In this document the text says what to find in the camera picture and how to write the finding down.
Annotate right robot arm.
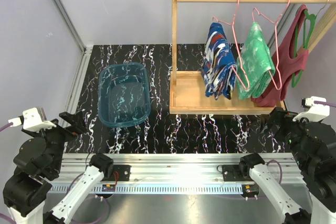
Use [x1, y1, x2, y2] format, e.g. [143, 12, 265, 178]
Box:
[238, 108, 335, 223]

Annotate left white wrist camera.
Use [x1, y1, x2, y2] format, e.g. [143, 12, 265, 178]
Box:
[8, 107, 56, 132]

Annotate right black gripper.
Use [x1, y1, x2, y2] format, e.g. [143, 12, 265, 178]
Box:
[259, 105, 317, 170]

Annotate wooden clothes rack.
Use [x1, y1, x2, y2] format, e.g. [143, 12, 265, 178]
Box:
[170, 0, 335, 115]

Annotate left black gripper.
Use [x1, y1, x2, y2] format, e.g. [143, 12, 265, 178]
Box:
[23, 110, 87, 175]

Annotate purple cable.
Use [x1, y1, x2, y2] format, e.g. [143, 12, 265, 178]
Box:
[316, 99, 336, 109]
[0, 120, 14, 133]

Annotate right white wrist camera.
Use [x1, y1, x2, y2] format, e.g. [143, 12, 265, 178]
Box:
[292, 96, 330, 122]

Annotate green tie-dye trousers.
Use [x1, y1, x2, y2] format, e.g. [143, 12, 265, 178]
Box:
[237, 22, 275, 100]

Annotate pink wire hanger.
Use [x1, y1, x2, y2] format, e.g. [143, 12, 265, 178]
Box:
[251, 0, 290, 90]
[212, 0, 250, 90]

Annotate teal transparent plastic bin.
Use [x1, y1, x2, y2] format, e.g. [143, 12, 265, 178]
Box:
[98, 62, 151, 128]

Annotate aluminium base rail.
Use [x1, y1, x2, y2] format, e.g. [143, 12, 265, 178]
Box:
[49, 153, 305, 194]

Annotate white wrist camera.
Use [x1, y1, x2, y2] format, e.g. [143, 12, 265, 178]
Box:
[8, 107, 56, 132]
[292, 96, 330, 122]

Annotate maroon tank top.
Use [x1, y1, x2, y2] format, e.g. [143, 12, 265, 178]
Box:
[251, 4, 309, 107]

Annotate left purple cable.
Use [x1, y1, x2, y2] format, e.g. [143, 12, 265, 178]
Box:
[0, 120, 14, 133]

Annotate green plastic hanger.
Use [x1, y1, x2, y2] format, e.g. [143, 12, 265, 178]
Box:
[291, 9, 317, 88]

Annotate blue patterned trousers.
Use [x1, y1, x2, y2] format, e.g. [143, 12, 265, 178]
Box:
[201, 22, 237, 100]

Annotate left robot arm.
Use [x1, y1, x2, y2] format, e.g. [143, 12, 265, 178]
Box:
[1, 108, 114, 223]

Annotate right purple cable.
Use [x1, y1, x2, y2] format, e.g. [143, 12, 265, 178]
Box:
[316, 99, 336, 109]

